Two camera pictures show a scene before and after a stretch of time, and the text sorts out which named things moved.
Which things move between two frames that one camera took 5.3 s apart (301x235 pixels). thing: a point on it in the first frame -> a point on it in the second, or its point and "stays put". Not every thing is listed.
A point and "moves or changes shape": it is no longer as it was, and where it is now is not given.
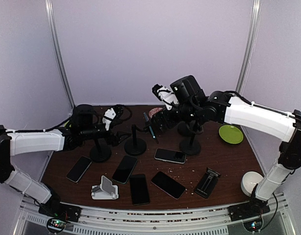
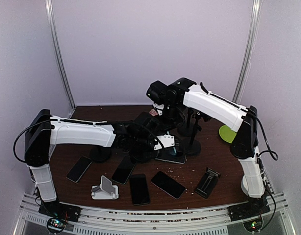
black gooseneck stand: (102, 152) stays put
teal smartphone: (150, 129) moves or changes shape
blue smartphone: (139, 190) stays put
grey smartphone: (125, 169) stays put
